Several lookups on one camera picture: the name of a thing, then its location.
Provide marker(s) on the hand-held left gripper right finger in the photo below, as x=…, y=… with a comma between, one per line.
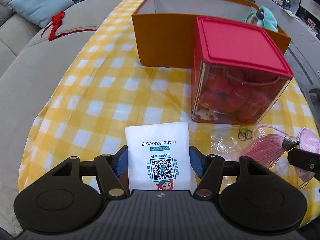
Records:
x=196, y=162

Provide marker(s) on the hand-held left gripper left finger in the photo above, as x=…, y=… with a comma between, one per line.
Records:
x=122, y=163

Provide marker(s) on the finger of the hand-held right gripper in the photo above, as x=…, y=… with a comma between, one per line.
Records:
x=303, y=158

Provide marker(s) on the white printed packet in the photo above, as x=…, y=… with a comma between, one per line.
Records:
x=160, y=142

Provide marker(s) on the pink sachet with tassel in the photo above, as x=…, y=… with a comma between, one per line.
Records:
x=262, y=145

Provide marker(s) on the orange cardboard box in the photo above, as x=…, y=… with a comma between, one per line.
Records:
x=162, y=40

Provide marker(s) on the clear plastic bag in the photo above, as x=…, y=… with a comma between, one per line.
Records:
x=222, y=140

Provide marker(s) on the yellow checked tablecloth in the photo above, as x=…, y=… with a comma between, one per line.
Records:
x=87, y=92

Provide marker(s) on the clear box with red lid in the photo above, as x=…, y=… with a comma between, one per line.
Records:
x=237, y=45

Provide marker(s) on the beige sofa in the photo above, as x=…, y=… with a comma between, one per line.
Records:
x=25, y=80

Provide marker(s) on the colourful printed card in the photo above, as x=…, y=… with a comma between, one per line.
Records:
x=311, y=23

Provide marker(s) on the teal plush toy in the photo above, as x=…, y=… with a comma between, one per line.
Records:
x=268, y=20

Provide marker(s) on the red ribbon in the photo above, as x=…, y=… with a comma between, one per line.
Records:
x=56, y=22

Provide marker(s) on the blue glass vase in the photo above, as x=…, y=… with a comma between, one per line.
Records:
x=287, y=3

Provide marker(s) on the white low cabinet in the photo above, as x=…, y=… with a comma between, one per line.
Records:
x=263, y=1

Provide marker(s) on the light blue cushion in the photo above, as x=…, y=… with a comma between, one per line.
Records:
x=40, y=5

